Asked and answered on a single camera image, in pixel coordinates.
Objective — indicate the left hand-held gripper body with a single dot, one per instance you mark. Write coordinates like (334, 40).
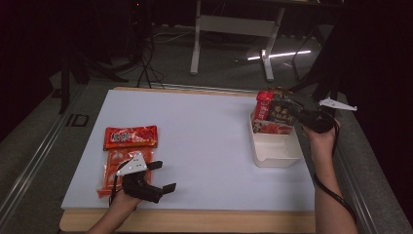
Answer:
(139, 187)

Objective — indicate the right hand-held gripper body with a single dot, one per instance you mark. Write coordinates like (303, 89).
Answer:
(319, 121)

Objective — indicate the red and black soup packet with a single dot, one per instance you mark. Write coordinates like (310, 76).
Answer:
(276, 117)

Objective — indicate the clear pack of orange sachets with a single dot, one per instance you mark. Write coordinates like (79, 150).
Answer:
(110, 169)

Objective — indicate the white divided plastic container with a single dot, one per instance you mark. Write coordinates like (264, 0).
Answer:
(276, 150)

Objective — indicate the person's right hand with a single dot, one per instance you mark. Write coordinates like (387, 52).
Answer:
(319, 138)

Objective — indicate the person's left hand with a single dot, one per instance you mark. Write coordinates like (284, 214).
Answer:
(125, 201)

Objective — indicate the orange-red seasoning packet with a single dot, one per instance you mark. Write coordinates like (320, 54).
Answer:
(131, 137)

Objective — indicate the black metal stand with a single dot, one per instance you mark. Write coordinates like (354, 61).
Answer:
(324, 74)
(68, 78)

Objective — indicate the white table cover sheet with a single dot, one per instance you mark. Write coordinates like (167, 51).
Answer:
(195, 136)

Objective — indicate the aluminium floor rail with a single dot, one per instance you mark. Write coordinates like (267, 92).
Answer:
(357, 182)
(35, 156)

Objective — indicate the white desk frame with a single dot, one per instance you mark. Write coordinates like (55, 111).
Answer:
(233, 26)

